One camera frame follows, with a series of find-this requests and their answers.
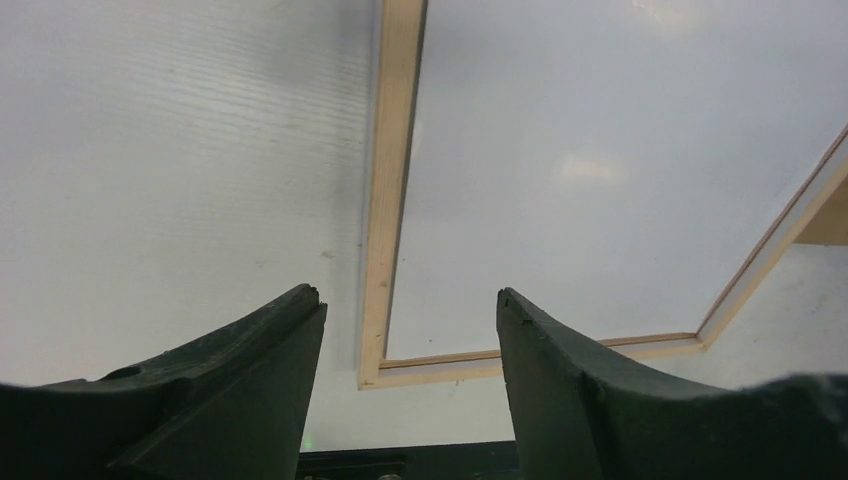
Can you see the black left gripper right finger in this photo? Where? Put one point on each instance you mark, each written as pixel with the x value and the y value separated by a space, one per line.
pixel 581 410

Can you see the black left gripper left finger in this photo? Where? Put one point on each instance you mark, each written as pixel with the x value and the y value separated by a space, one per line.
pixel 231 404

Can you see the glossy photo print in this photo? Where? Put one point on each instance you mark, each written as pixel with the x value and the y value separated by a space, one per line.
pixel 596 166

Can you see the brown cardboard backing board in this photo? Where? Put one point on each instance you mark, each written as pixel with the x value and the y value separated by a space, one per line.
pixel 829 225

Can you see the white wooden picture frame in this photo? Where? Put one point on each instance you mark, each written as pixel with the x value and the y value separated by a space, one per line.
pixel 391 199

